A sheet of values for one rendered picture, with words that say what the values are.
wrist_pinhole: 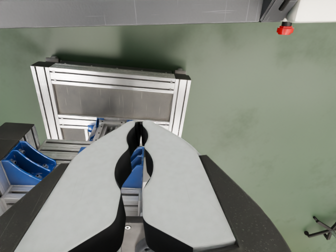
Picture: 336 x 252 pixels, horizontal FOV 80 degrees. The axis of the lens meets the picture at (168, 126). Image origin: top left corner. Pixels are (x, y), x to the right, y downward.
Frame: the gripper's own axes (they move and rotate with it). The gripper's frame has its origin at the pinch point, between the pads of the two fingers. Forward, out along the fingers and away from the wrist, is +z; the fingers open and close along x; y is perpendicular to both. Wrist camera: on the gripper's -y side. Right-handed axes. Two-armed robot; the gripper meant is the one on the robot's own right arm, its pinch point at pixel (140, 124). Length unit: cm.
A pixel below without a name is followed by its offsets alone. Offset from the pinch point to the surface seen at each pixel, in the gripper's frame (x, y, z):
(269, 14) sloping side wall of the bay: 20.0, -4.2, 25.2
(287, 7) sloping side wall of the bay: 22.0, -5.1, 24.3
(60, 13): -13.1, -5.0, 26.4
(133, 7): -1.7, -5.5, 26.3
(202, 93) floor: 34, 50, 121
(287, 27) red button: 33, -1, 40
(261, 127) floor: 84, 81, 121
